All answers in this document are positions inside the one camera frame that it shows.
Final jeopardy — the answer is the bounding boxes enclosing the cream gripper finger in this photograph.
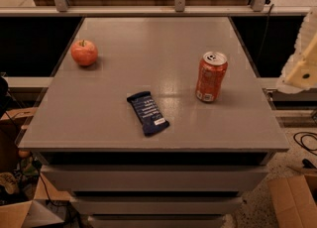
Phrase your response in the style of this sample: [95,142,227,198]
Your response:
[283,42,317,90]

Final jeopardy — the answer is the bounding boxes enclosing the orange soda can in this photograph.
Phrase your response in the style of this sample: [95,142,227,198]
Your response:
[195,52,228,102]

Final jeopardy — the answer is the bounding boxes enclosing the red apple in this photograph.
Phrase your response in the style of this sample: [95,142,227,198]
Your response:
[70,40,98,66]

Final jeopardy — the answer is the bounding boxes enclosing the cardboard box right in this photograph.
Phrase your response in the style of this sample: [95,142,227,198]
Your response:
[267,174,317,228]

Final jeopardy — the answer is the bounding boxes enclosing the dark blue snack bar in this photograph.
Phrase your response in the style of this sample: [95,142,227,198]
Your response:
[127,91,169,137]

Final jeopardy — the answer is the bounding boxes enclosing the grey drawer cabinet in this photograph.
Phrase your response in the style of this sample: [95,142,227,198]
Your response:
[21,17,288,228]

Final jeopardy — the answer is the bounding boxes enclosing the cardboard box lower left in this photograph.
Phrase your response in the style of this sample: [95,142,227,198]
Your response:
[0,175,70,228]

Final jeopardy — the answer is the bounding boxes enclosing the brown cardboard box left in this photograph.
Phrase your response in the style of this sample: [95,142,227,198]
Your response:
[0,107,37,171]

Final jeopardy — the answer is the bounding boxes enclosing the black cable on floor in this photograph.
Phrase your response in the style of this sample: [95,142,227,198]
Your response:
[292,131,317,157]

